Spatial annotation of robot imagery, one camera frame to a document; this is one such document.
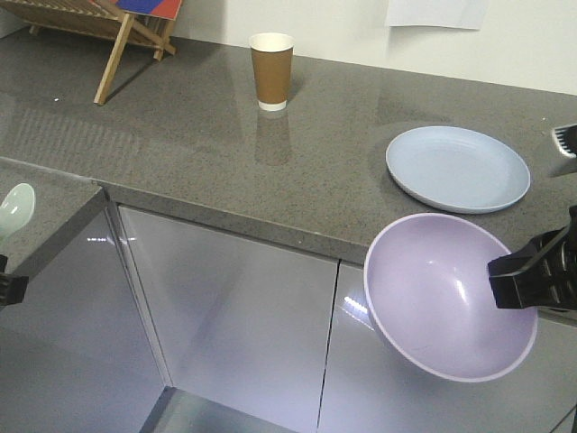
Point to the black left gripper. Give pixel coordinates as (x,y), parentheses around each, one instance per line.
(12,287)

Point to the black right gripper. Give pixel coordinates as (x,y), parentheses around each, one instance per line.
(541,274)

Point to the mint green spoon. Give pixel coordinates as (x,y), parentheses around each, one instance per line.
(17,209)

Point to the lilac plastic bowl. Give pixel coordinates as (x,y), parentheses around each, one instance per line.
(427,290)

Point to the light blue plate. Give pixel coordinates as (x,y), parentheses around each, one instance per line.
(457,170)

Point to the brown paper cup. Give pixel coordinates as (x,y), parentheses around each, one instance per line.
(272,55)

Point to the white paper sheet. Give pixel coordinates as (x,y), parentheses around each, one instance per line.
(452,14)

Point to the wooden dish rack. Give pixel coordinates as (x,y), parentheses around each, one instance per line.
(101,19)

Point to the red blue board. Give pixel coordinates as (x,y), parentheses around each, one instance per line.
(164,9)

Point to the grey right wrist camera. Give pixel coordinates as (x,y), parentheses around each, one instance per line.
(564,160)

